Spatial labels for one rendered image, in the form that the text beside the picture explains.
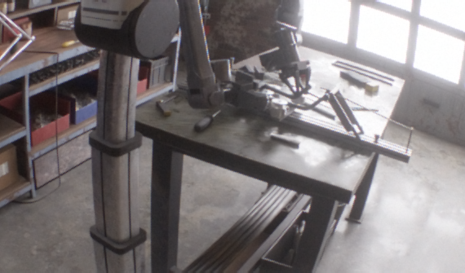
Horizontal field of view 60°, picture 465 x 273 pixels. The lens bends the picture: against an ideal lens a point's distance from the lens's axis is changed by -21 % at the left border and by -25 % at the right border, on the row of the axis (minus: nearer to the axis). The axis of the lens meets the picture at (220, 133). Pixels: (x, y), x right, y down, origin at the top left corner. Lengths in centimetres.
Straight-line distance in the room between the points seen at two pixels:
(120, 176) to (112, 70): 25
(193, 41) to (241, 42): 369
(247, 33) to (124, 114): 392
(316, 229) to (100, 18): 95
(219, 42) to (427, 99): 231
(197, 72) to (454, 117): 366
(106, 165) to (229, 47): 402
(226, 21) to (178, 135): 362
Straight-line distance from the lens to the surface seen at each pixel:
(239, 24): 502
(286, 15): 148
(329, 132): 167
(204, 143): 149
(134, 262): 137
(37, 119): 294
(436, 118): 475
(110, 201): 122
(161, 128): 156
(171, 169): 173
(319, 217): 155
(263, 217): 238
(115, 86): 110
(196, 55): 136
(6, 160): 267
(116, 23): 100
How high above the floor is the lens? 151
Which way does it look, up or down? 24 degrees down
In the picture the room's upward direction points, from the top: 7 degrees clockwise
